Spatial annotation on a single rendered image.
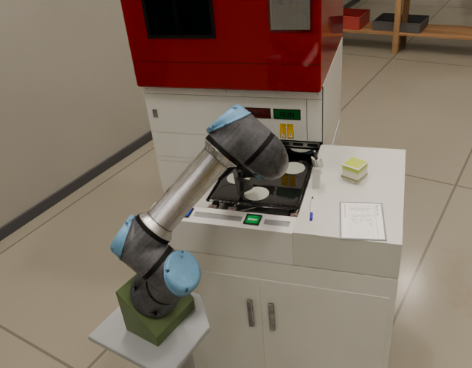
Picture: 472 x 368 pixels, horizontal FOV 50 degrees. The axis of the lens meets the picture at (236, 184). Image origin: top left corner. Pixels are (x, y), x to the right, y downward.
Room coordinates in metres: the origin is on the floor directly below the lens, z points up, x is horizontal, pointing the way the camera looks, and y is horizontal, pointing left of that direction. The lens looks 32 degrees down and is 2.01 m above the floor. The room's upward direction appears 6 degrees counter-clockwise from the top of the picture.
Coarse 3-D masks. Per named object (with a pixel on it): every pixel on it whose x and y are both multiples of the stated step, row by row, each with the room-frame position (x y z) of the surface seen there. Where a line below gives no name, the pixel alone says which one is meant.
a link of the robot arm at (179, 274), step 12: (168, 252) 1.07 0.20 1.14; (180, 252) 1.07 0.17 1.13; (156, 264) 1.04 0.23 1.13; (168, 264) 1.03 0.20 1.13; (180, 264) 1.04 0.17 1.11; (192, 264) 1.06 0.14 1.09; (144, 276) 1.04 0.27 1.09; (156, 276) 1.02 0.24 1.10; (168, 276) 1.00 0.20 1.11; (180, 276) 1.02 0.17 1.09; (192, 276) 1.03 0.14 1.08; (156, 288) 1.03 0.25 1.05; (168, 288) 1.00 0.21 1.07; (180, 288) 0.99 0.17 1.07; (192, 288) 1.01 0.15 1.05; (168, 300) 1.02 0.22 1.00
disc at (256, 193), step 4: (252, 188) 1.71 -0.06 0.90; (256, 188) 1.71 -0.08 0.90; (260, 188) 1.71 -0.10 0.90; (264, 188) 1.70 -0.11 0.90; (248, 192) 1.69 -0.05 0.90; (252, 192) 1.68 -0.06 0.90; (256, 192) 1.68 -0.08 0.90; (260, 192) 1.68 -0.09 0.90; (264, 192) 1.67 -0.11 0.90; (268, 192) 1.67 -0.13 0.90; (248, 196) 1.66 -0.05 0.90; (252, 196) 1.65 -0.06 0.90; (256, 196) 1.65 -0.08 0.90; (260, 196) 1.65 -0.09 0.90; (264, 196) 1.64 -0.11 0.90; (256, 200) 1.62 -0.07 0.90
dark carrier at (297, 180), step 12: (252, 180) 1.77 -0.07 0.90; (264, 180) 1.76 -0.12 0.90; (276, 180) 1.76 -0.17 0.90; (288, 180) 1.75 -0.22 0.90; (300, 180) 1.74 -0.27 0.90; (216, 192) 1.71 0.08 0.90; (228, 192) 1.70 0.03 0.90; (276, 192) 1.67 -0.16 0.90; (288, 192) 1.66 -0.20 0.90; (300, 192) 1.65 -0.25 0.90; (276, 204) 1.58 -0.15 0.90; (288, 204) 1.57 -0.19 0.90
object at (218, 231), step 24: (192, 216) 1.48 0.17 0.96; (216, 216) 1.47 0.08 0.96; (240, 216) 1.45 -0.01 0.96; (264, 216) 1.43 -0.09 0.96; (288, 216) 1.42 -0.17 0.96; (192, 240) 1.45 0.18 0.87; (216, 240) 1.41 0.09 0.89; (240, 240) 1.38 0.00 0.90; (264, 240) 1.35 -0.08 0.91; (288, 240) 1.33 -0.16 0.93
